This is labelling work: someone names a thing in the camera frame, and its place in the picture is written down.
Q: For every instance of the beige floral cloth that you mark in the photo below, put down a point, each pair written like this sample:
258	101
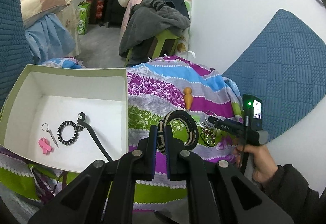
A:
72	22

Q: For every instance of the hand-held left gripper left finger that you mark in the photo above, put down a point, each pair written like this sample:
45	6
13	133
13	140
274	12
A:
152	154

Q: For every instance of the floral striped blanket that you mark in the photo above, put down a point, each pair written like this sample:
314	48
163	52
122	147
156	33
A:
158	96

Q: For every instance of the blue quilted cushion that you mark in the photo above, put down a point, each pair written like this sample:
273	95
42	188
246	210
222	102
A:
285	73
12	35

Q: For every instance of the orange wooden gourd pendant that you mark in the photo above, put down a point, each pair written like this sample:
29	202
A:
188	98

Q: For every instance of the person's right hand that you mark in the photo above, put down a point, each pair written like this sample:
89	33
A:
264	162

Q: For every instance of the black hard suitcase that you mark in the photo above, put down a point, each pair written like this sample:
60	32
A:
113	5

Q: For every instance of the green plastic stool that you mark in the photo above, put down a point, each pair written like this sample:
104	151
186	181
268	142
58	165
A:
164	38

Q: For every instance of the grey fleece garment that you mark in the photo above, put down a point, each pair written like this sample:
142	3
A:
150	25

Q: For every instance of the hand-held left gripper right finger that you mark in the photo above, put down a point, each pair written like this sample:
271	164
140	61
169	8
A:
168	154

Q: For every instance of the pink ribbon bow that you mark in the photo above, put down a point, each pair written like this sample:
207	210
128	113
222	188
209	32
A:
46	146

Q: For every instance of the person's right forearm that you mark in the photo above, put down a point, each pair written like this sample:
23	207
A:
293	196

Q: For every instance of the floral printed mat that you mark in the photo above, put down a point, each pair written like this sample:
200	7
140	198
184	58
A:
186	22

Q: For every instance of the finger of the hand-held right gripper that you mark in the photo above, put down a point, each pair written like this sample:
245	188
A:
213	120

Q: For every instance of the white cardboard box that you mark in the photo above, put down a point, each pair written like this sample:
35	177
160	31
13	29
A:
76	101

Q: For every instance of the green printed bag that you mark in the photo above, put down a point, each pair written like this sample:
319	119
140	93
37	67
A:
84	19

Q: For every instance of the red hard suitcase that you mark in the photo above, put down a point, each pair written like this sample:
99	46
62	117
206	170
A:
96	8

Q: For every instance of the thin black headband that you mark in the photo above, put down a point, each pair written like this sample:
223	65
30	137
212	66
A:
95	140

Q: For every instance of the pink cream patchwork pillow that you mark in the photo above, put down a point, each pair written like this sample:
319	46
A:
40	5

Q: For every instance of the light blue bedsheet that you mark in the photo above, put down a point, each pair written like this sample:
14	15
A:
48	35

